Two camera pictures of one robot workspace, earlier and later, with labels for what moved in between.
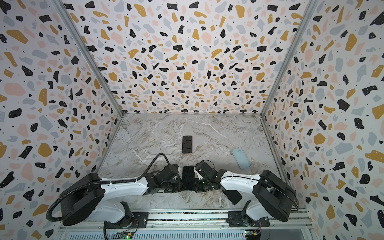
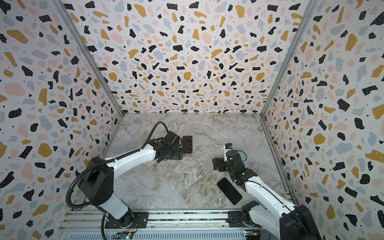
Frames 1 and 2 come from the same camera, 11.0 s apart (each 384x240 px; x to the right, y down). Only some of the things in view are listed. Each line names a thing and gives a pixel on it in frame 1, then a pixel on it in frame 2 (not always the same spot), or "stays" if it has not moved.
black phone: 188,178 to 187,144
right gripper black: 203,181 to 224,163
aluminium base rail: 195,224 stays
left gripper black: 179,185 to 178,153
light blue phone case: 241,158 stays
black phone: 234,195 stays
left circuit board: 124,235 stays
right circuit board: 252,234 stays
